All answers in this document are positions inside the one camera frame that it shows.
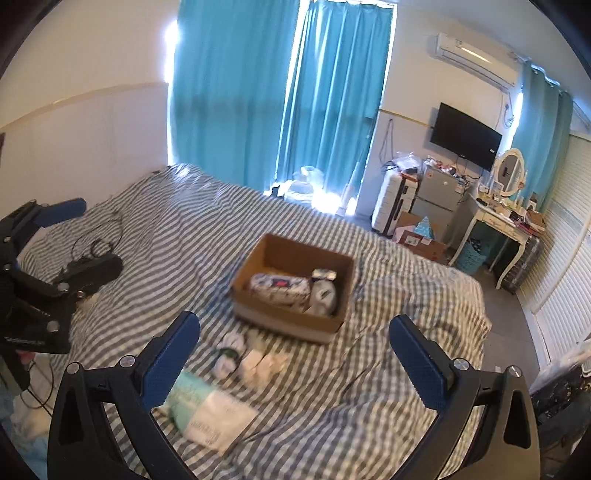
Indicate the grey striped bed blanket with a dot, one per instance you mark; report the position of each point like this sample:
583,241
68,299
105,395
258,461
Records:
184,240

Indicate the grey mini fridge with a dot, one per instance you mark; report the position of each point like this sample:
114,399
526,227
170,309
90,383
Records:
438,194

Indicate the white louvered door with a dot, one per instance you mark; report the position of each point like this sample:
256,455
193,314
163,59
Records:
563,258

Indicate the open cardboard box with papers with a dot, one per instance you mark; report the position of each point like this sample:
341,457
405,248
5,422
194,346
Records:
422,247

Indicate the clear plastic bag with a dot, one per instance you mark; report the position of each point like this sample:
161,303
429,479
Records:
304,182

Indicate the patterned fabric pouch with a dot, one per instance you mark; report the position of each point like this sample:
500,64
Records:
279,288

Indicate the dark suitcase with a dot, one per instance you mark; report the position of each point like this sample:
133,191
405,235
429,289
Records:
524,265

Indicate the dark patterned bag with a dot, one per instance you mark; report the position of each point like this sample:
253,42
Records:
561,397

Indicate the teal and white soft packet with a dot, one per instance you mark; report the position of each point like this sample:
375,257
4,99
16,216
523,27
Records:
207,410

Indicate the teal curtain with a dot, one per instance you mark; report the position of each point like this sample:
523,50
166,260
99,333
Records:
231,92
542,129
337,101

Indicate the white cloth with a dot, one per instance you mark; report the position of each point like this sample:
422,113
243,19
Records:
323,300

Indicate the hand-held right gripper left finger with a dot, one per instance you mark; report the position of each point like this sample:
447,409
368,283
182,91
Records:
171,357

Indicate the white suitcase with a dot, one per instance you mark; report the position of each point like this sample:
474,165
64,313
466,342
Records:
392,203

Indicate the brown cardboard box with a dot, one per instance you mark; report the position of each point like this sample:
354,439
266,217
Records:
270,321

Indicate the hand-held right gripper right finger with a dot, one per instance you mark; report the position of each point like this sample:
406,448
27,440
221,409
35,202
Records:
418,357

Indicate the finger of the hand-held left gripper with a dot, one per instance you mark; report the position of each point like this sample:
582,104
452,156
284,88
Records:
62,211
94,272

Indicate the white vanity desk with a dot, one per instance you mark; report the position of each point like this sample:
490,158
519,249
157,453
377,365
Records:
501,221

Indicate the black wall television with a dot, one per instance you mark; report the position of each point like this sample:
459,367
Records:
464,136

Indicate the white oval mirror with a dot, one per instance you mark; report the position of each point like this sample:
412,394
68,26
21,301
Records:
509,170

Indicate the white air conditioner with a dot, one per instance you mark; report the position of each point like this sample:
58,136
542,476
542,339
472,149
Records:
475,57

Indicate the white and green sock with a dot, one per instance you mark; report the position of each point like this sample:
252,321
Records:
226,364

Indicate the teal plastic basket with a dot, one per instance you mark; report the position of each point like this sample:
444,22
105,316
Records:
471,258

